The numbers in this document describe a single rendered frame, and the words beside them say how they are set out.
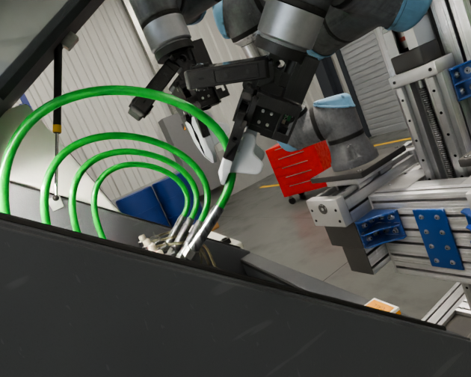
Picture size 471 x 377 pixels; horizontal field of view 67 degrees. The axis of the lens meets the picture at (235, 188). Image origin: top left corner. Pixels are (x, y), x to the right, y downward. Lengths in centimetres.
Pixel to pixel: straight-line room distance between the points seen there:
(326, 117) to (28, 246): 99
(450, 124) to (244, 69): 72
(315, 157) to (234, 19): 378
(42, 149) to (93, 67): 662
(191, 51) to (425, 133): 72
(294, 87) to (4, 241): 36
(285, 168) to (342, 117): 385
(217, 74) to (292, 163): 446
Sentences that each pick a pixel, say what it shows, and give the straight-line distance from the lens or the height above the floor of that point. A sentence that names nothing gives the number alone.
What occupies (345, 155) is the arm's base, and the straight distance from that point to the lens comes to 117.
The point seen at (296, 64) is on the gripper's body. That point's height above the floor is 133.
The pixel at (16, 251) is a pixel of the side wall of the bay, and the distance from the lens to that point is 30.
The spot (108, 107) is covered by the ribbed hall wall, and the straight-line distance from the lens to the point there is 741.
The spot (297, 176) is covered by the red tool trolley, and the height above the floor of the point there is 38.
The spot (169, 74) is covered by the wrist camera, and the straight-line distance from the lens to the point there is 65.
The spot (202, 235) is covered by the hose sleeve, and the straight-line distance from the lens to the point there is 56.
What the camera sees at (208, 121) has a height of 132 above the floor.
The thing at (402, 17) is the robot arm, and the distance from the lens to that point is 53.
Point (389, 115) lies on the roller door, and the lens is 796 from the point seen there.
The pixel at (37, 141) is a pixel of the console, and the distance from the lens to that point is 101.
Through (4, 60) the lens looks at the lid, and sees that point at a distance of 89.
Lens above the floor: 129
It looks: 9 degrees down
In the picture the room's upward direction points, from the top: 23 degrees counter-clockwise
